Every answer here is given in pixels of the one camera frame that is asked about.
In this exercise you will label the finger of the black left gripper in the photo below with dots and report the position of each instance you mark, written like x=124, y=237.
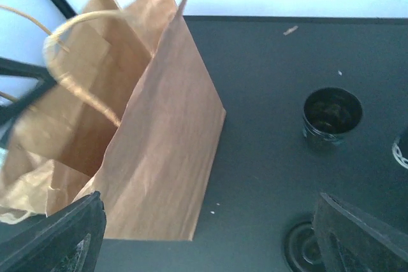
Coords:
x=21, y=85

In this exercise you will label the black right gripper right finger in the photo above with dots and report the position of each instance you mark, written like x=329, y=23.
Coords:
x=350, y=239

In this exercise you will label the black cup with coffee beans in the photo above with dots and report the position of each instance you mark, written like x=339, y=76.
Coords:
x=329, y=115

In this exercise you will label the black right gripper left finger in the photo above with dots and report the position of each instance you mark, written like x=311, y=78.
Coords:
x=69, y=240

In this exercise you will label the brown paper bag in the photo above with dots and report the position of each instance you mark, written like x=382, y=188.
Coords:
x=134, y=115

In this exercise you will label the stack of black paper cups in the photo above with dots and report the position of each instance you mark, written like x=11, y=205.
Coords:
x=399, y=150

